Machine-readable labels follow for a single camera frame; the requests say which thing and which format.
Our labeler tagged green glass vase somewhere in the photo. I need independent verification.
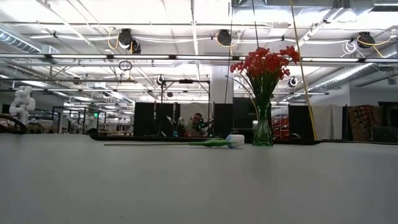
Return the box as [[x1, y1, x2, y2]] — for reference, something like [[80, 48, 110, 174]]
[[252, 104, 274, 147]]

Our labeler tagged black cabinet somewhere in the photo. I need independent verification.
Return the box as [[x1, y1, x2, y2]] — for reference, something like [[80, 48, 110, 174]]
[[371, 101, 398, 144]]

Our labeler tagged long black cable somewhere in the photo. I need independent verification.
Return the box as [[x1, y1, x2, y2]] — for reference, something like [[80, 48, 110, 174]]
[[251, 0, 261, 50]]

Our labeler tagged long yellow cable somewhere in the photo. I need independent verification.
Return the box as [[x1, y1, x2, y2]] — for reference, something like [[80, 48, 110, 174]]
[[289, 0, 318, 141]]

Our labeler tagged large black ceiling cable reel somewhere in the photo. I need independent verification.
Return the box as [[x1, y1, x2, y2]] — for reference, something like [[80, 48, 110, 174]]
[[356, 30, 376, 49], [117, 27, 142, 55], [216, 29, 233, 47]]

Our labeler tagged red flower bunch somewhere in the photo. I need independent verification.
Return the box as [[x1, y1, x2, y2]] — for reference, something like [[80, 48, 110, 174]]
[[229, 45, 301, 125]]

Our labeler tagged black gantry frame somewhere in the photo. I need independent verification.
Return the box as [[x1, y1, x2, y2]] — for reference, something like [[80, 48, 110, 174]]
[[160, 79, 211, 138]]

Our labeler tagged red patterned cloth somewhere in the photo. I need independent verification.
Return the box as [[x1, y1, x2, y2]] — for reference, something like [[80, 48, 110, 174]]
[[347, 105, 384, 142]]

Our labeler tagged long ceiling light strip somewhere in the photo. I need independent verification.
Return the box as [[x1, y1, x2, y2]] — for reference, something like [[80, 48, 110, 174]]
[[0, 54, 398, 63]]

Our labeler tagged red printed banner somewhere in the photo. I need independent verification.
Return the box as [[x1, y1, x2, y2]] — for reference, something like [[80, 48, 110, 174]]
[[272, 113, 289, 141]]

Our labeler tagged white tulip green stem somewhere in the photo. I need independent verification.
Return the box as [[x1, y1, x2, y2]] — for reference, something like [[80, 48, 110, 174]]
[[103, 133, 246, 149]]

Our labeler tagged person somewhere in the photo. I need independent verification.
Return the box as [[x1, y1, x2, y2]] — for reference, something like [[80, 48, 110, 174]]
[[185, 112, 208, 138]]

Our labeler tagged black partition panel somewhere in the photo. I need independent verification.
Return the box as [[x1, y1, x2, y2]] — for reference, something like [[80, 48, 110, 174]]
[[133, 101, 181, 138], [213, 103, 234, 138], [287, 105, 315, 141], [233, 96, 272, 139]]

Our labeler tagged hanging black cable loop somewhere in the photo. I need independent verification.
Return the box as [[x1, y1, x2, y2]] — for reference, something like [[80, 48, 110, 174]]
[[118, 60, 134, 72]]

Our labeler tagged silver ventilation duct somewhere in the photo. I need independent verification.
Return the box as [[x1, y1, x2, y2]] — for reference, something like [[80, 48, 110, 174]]
[[306, 51, 398, 93], [0, 29, 60, 56]]

